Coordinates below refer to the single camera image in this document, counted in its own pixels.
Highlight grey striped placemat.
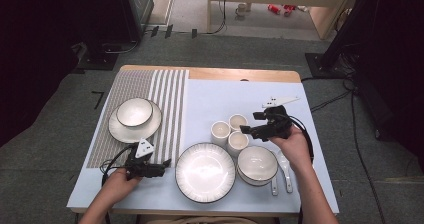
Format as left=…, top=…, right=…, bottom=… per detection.
left=86, top=69, right=190, bottom=169

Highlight person's left hand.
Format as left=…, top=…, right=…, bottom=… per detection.
left=101, top=168, right=142, bottom=204

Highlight pale small floor object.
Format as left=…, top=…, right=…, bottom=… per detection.
left=234, top=2, right=253, bottom=18

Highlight person's right hand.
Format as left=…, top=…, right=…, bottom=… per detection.
left=269, top=125, right=313, bottom=172

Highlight long black floor cable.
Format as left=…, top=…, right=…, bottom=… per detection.
left=349, top=83, right=388, bottom=224

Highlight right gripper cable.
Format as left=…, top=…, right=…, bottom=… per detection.
left=286, top=114, right=316, bottom=163

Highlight dark curtain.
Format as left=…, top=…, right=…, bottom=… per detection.
left=0, top=0, right=91, bottom=148
left=353, top=0, right=424, bottom=173

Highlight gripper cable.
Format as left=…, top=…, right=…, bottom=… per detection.
left=286, top=114, right=316, bottom=163
left=100, top=143, right=138, bottom=187

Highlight person's beige trousers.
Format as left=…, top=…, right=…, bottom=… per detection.
left=138, top=215, right=278, bottom=224

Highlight red floor object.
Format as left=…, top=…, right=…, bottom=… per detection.
left=266, top=3, right=282, bottom=16
left=282, top=4, right=297, bottom=18

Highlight black stand base plate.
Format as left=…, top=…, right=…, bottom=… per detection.
left=77, top=52, right=120, bottom=72
left=304, top=52, right=354, bottom=81

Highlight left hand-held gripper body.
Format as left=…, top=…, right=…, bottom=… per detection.
left=125, top=137, right=164, bottom=182

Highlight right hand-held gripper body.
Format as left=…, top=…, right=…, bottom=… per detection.
left=258, top=96, right=301, bottom=142

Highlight white ribbed plate dark rim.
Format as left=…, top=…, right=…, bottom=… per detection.
left=174, top=142, right=237, bottom=204
left=107, top=98, right=163, bottom=144

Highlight white ceramic cup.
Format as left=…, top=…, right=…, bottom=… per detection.
left=210, top=120, right=232, bottom=148
left=228, top=113, right=249, bottom=133
left=227, top=130, right=250, bottom=158

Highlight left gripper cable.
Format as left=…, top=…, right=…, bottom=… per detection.
left=100, top=143, right=138, bottom=187

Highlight black slanted stand pole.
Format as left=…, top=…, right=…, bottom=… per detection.
left=321, top=0, right=384, bottom=70

